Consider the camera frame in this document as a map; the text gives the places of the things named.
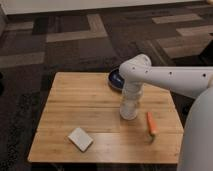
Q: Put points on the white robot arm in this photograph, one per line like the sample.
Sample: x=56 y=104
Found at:
x=196 y=153

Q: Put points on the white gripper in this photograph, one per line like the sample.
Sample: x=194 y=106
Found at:
x=132 y=91

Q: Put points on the wooden table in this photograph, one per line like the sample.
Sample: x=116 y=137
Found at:
x=85 y=100

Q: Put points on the orange carrot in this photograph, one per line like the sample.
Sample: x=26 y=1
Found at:
x=151 y=124

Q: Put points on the blue bowl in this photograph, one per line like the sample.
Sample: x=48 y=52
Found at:
x=115 y=81

